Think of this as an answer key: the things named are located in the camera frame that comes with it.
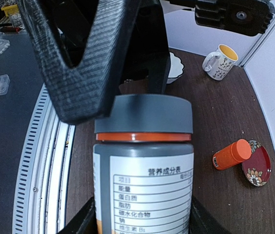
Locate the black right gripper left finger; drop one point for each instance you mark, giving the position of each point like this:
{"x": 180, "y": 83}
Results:
{"x": 84, "y": 222}

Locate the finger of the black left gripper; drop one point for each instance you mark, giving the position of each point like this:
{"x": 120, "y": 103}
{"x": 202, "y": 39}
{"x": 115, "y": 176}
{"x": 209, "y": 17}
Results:
{"x": 86, "y": 91}
{"x": 148, "y": 53}

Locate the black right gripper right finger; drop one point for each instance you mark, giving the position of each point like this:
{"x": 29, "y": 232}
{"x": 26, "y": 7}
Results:
{"x": 202, "y": 222}

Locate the grey bottle lid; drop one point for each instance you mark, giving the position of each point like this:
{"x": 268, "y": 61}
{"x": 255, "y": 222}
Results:
{"x": 149, "y": 113}

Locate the orange pill bottle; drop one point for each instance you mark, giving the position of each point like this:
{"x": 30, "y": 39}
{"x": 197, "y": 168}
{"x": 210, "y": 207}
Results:
{"x": 232, "y": 155}

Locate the grey lid pill bottle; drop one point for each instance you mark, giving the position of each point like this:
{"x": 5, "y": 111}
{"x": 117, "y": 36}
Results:
{"x": 143, "y": 182}

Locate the white scalloped bowl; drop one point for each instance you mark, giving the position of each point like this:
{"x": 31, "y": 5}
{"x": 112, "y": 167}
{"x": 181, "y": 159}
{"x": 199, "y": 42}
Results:
{"x": 176, "y": 68}

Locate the yellow interior patterned mug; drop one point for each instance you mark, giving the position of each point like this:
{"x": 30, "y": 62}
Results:
{"x": 218, "y": 64}

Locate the red floral plate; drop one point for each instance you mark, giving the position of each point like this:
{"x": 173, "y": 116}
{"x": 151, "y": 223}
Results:
{"x": 257, "y": 169}

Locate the left aluminium frame post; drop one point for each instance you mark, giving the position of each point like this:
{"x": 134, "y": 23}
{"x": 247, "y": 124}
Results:
{"x": 260, "y": 40}

